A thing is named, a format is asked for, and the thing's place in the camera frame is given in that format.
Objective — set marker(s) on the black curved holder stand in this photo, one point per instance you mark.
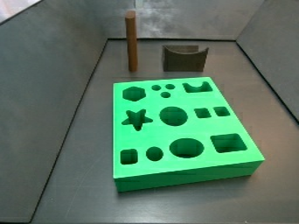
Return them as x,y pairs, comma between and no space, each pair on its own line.
183,58

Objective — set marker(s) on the green shape-sorter fixture block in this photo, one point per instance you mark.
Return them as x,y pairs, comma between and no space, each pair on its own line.
177,135

